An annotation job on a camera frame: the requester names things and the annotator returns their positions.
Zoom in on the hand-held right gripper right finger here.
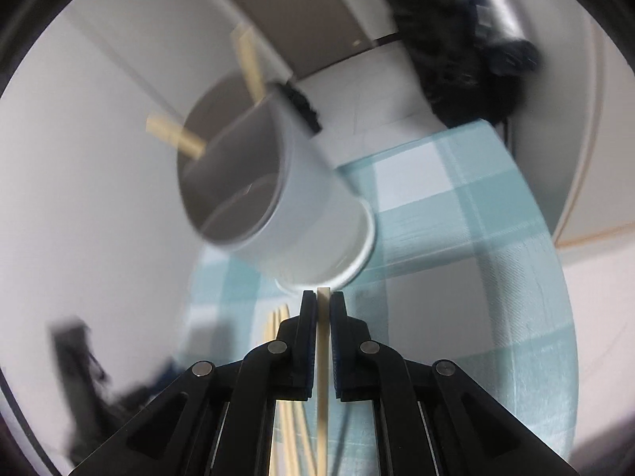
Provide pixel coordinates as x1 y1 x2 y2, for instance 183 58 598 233
329 290 580 476

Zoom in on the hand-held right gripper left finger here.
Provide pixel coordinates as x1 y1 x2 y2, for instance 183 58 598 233
68 289 318 476

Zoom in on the wooden chopstick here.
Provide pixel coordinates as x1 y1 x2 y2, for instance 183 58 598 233
316 286 331 476
149 115 207 152
145 121 202 158
231 30 261 101

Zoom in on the pile of wooden chopsticks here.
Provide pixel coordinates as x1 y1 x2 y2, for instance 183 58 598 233
263 305 321 476

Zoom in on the white utensil holder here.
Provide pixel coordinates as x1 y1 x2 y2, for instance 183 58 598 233
176 72 375 293

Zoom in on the teal checkered tablecloth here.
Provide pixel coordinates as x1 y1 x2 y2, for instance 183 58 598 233
186 119 581 476

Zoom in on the black hanging jacket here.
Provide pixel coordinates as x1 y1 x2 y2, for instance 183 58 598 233
392 0 529 127

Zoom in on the white wardrobe with gold trim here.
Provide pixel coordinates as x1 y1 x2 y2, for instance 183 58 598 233
550 5 635 269

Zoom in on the grey-brown door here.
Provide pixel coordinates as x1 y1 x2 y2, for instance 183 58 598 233
238 0 398 80

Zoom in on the silver folded umbrella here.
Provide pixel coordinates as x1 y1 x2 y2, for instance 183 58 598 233
461 0 541 77

